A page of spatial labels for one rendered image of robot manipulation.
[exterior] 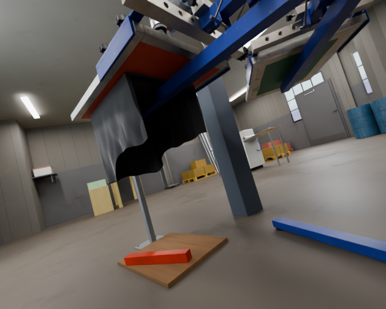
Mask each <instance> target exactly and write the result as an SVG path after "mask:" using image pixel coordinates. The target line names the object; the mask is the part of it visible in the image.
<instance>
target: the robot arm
mask: <svg viewBox="0 0 386 309"><path fill-rule="evenodd" d="M171 3H172V4H174V5H176V6H177V7H179V8H180V9H182V10H184V11H185V12H187V13H189V14H191V15H192V16H194V17H195V18H197V19H199V18H198V17H196V16H195V15H194V14H193V12H192V9H191V6H189V5H188V4H187V3H182V2H181V0H173V1H172V2H171ZM149 21H150V23H151V28H152V29H155V30H156V31H159V32H162V33H164V34H166V35H168V36H171V35H170V33H174V32H175V31H176V30H174V29H172V28H170V27H168V26H166V25H163V24H162V23H160V22H158V21H156V20H153V19H151V18H149ZM201 43H202V42H201ZM202 44H203V46H204V47H205V48H206V47H207V46H208V45H206V44H204V43H202ZM205 48H204V49H205Z"/></svg>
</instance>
